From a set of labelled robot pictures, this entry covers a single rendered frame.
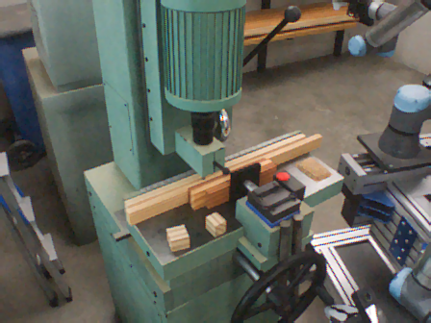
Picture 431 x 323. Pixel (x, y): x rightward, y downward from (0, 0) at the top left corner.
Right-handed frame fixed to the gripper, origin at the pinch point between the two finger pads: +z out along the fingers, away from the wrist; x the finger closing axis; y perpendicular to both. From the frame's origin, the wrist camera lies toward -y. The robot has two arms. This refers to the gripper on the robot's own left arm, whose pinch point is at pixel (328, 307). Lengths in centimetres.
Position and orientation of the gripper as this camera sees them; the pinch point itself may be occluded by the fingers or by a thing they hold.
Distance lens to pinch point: 109.3
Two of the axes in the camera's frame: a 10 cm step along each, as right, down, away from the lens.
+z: -4.8, -0.2, 8.8
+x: 8.5, -2.5, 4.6
